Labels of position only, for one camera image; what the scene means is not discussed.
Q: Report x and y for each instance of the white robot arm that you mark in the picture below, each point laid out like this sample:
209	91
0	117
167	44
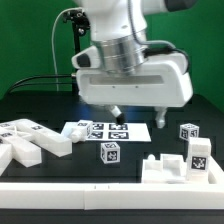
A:
122	67

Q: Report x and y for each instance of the white paper marker sheet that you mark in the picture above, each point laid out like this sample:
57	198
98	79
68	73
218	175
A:
113	132

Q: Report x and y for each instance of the white front fence bar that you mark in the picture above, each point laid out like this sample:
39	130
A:
110	196

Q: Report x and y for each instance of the white marker cube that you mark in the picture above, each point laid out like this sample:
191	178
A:
110	152
188	130

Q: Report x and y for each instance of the white marker cube front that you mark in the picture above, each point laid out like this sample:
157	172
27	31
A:
110	152

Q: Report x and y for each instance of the white chair part far left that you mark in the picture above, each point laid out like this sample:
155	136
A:
14	147

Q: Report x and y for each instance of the white marker cube right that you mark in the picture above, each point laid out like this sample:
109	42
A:
188	130

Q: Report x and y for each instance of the black camera on stand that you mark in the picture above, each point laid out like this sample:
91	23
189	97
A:
80	25

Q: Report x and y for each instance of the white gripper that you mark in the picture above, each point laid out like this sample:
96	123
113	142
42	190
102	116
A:
161	81

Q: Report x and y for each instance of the white chair seat part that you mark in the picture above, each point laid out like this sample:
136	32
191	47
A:
168	169

